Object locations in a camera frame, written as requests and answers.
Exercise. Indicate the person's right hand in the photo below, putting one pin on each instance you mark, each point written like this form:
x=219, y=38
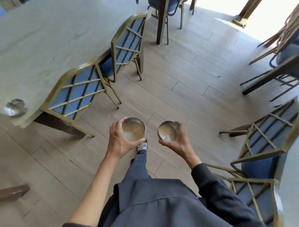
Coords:
x=179, y=145

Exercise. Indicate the person's left hand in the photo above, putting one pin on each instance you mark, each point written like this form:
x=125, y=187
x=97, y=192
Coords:
x=116, y=140

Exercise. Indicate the person's left thumb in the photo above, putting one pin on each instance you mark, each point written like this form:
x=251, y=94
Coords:
x=137, y=143

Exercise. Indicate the person's right thumb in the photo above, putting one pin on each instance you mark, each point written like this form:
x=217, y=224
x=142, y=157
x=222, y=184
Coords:
x=165, y=142

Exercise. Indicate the small round steel bowl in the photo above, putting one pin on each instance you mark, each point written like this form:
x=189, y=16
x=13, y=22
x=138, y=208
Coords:
x=167, y=133

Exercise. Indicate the large round steel bowl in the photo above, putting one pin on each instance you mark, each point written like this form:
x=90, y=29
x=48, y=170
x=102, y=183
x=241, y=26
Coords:
x=133, y=129

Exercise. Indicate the person's left forearm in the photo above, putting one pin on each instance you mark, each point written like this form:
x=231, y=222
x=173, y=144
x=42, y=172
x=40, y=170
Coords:
x=93, y=189

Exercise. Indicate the person's right forearm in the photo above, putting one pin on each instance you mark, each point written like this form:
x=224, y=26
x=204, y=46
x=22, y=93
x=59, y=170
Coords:
x=219, y=194

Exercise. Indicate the grey white sneaker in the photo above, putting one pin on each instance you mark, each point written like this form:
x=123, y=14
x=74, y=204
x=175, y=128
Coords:
x=142, y=146

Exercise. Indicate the dark blue trouser leg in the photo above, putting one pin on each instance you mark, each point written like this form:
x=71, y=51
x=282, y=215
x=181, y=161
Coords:
x=140, y=168

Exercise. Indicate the dark blue jacket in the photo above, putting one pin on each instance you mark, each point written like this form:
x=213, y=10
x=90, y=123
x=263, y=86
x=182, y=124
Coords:
x=158, y=205

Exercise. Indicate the dark wooden table foot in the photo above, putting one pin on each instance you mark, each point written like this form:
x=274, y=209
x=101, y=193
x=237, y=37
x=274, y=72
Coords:
x=12, y=192
x=234, y=131

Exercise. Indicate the blue gold lattice chair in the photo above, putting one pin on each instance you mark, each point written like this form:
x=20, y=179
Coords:
x=77, y=93
x=127, y=42
x=268, y=140
x=254, y=201

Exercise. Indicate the round steel ashtray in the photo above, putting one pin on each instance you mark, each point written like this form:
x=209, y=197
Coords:
x=14, y=107

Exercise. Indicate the blue padded metal chair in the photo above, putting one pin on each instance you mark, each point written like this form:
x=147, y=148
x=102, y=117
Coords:
x=167, y=5

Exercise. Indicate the gold pillar base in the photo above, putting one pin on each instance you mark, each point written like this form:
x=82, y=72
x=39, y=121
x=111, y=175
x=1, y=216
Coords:
x=245, y=12

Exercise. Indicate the stack of gold frame chairs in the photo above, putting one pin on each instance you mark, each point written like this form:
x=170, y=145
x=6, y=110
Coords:
x=283, y=44

